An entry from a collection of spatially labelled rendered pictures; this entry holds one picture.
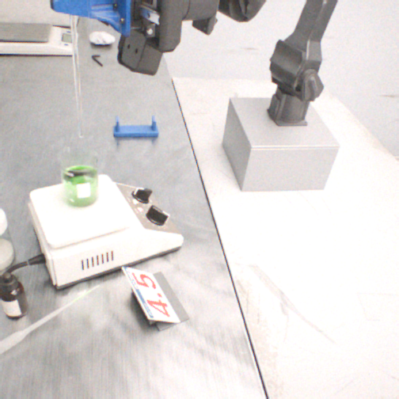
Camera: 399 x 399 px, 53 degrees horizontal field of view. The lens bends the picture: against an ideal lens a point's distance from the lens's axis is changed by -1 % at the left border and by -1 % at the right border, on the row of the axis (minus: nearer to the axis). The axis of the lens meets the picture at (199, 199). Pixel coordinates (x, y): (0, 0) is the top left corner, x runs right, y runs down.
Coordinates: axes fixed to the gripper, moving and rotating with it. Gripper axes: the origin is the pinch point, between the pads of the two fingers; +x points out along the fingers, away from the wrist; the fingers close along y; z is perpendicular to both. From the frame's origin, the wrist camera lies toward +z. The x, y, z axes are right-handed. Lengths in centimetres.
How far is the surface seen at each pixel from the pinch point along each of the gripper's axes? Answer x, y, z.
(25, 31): -22, 87, 30
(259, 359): -6.7, -30.0, 34.8
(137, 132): -22.3, 23.5, 33.7
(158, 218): -7.4, -6.2, 29.5
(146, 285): -0.2, -13.8, 32.5
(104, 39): -43, 76, 32
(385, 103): -210, 50, 77
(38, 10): -33, 105, 29
